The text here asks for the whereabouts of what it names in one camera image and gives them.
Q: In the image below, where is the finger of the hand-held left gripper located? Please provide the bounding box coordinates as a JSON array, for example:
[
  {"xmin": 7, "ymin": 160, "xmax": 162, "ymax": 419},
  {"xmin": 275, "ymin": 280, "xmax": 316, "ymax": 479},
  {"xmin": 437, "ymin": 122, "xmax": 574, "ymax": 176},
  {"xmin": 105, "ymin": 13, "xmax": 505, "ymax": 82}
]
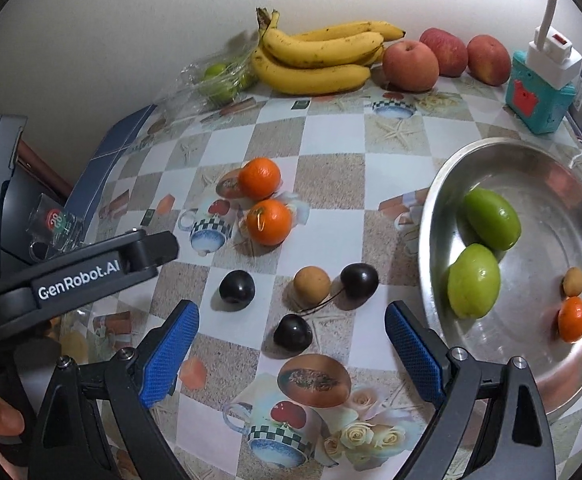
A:
[{"xmin": 122, "ymin": 229, "xmax": 179, "ymax": 286}]

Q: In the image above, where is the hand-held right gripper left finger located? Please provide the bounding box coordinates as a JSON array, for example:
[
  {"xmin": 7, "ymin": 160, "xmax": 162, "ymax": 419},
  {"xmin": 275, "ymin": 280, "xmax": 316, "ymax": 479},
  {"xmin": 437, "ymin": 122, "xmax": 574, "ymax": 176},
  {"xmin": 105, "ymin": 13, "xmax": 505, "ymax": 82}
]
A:
[{"xmin": 26, "ymin": 300, "xmax": 200, "ymax": 480}]

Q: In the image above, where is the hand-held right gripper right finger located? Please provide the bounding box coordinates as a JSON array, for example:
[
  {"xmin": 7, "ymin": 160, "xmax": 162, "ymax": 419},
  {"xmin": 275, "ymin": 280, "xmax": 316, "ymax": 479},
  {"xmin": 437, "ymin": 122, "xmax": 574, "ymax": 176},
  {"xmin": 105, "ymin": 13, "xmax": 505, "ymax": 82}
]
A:
[{"xmin": 385, "ymin": 301, "xmax": 556, "ymax": 480}]

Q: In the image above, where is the dark cherry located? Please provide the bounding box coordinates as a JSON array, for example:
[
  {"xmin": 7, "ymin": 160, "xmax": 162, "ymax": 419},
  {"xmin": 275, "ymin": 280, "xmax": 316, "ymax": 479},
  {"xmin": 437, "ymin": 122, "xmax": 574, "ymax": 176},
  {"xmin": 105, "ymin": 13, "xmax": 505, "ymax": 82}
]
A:
[
  {"xmin": 340, "ymin": 263, "xmax": 380, "ymax": 304},
  {"xmin": 273, "ymin": 314, "xmax": 314, "ymax": 356},
  {"xmin": 219, "ymin": 270, "xmax": 256, "ymax": 305}
]

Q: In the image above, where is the green jujube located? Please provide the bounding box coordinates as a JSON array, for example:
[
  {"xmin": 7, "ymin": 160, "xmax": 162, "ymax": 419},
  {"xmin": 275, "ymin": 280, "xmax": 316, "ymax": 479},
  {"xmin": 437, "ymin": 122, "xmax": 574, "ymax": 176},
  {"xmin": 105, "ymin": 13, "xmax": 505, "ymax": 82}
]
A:
[
  {"xmin": 463, "ymin": 187, "xmax": 522, "ymax": 252},
  {"xmin": 447, "ymin": 243, "xmax": 502, "ymax": 319}
]

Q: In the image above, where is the steel bowl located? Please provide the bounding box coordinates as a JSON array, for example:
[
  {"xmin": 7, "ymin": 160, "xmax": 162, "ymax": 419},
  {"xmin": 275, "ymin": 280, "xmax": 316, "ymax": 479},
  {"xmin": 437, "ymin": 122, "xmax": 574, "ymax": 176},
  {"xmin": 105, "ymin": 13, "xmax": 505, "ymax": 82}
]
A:
[{"xmin": 417, "ymin": 137, "xmax": 582, "ymax": 418}]

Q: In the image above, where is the orange tangerine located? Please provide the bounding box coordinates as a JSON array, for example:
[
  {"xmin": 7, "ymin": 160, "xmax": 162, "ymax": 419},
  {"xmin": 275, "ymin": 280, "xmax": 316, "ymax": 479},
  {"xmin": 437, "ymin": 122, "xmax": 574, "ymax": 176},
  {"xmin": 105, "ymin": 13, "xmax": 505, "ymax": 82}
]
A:
[
  {"xmin": 246, "ymin": 199, "xmax": 293, "ymax": 247},
  {"xmin": 238, "ymin": 157, "xmax": 282, "ymax": 200},
  {"xmin": 557, "ymin": 296, "xmax": 582, "ymax": 344}
]

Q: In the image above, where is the brown longan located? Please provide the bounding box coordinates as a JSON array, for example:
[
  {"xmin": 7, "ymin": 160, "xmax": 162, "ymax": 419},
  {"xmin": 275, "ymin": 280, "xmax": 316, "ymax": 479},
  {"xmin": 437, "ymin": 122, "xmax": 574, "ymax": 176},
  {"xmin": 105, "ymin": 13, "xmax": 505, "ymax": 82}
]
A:
[
  {"xmin": 292, "ymin": 266, "xmax": 332, "ymax": 306},
  {"xmin": 563, "ymin": 267, "xmax": 582, "ymax": 297}
]

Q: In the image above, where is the cluster of small green fruits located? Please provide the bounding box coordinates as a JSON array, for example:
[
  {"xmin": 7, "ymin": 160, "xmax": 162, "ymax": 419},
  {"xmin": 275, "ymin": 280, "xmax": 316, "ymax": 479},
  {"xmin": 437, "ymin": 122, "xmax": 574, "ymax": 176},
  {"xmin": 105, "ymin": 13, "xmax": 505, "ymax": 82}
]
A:
[{"xmin": 203, "ymin": 62, "xmax": 257, "ymax": 103}]

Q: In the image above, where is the glass mug with label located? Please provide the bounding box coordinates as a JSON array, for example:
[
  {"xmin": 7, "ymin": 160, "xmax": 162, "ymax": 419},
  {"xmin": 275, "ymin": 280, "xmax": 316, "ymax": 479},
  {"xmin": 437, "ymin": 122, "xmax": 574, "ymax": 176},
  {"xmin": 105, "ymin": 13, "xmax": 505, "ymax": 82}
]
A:
[{"xmin": 24, "ymin": 194, "xmax": 84, "ymax": 263}]

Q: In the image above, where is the brown wooden bar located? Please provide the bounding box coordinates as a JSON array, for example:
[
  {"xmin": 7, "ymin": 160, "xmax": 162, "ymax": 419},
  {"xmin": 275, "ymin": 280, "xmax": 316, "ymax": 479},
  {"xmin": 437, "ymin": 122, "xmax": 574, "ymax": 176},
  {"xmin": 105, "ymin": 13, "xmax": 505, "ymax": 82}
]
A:
[{"xmin": 16, "ymin": 139, "xmax": 74, "ymax": 201}]

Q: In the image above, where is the bag of green fruit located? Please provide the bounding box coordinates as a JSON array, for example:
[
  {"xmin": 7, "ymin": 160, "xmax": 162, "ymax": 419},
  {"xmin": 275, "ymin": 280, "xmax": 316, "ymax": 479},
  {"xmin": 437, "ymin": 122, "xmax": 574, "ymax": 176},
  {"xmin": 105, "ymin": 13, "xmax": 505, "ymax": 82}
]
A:
[{"xmin": 163, "ymin": 42, "xmax": 262, "ymax": 116}]

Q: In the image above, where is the checkered printed tablecloth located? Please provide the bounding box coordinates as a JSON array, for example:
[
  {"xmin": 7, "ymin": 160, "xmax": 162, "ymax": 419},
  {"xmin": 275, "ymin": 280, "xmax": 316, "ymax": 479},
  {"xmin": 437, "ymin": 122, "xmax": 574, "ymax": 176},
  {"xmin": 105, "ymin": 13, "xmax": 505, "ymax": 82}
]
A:
[{"xmin": 46, "ymin": 77, "xmax": 582, "ymax": 480}]

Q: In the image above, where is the yellow banana bunch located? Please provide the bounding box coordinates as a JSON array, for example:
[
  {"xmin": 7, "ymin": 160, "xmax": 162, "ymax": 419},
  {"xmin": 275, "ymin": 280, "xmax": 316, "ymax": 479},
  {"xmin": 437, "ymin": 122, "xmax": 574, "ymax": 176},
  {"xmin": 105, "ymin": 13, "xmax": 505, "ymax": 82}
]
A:
[{"xmin": 251, "ymin": 7, "xmax": 406, "ymax": 96}]

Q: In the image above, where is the teal box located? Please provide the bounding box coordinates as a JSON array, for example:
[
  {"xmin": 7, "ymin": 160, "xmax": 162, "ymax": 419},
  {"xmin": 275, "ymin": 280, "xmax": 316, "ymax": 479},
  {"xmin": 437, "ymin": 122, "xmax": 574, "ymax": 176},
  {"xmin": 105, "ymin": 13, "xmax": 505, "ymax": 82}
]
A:
[{"xmin": 505, "ymin": 50, "xmax": 578, "ymax": 135}]

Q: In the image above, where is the red apple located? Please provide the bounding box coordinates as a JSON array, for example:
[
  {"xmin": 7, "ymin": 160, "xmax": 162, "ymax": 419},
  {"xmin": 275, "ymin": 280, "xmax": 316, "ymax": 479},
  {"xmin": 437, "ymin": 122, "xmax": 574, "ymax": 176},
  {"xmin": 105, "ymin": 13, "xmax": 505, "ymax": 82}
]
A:
[
  {"xmin": 382, "ymin": 40, "xmax": 440, "ymax": 93},
  {"xmin": 467, "ymin": 35, "xmax": 512, "ymax": 86},
  {"xmin": 419, "ymin": 27, "xmax": 468, "ymax": 78}
]

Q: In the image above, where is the white power adapter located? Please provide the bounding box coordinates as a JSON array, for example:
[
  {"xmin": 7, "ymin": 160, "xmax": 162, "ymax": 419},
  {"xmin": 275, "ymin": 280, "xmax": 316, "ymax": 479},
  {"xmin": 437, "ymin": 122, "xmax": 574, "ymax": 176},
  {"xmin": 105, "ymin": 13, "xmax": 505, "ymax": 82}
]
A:
[{"xmin": 527, "ymin": 32, "xmax": 582, "ymax": 88}]

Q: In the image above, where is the white cable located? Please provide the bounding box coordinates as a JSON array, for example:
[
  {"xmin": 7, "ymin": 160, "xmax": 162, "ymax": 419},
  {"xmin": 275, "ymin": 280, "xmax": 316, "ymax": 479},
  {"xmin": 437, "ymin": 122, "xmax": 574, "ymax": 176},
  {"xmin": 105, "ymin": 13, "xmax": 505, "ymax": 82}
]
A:
[{"xmin": 536, "ymin": 0, "xmax": 566, "ymax": 46}]

